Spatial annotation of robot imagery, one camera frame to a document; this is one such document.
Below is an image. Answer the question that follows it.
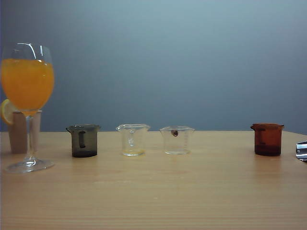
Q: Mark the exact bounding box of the amber measuring cup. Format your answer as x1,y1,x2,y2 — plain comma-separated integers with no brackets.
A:
250,123,285,156

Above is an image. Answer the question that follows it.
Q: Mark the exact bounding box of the smoky grey measuring cup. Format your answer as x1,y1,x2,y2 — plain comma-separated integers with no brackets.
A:
66,124,102,158

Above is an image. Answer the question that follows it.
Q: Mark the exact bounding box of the wine glass with orange drink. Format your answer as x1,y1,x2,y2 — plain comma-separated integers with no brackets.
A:
1,42,55,173

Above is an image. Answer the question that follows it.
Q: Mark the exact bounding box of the yellow lemon slice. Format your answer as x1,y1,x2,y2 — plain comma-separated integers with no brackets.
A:
0,99,17,126

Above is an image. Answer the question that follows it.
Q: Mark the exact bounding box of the shiny silver metal object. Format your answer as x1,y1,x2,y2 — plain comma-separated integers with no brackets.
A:
294,140,307,163

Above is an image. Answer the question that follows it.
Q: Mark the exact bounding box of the clear wooden-handled measuring cup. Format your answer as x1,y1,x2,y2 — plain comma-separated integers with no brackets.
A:
159,126,195,155

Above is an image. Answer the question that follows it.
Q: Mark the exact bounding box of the clear glass-handled measuring cup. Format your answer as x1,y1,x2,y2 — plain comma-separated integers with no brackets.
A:
116,123,151,157

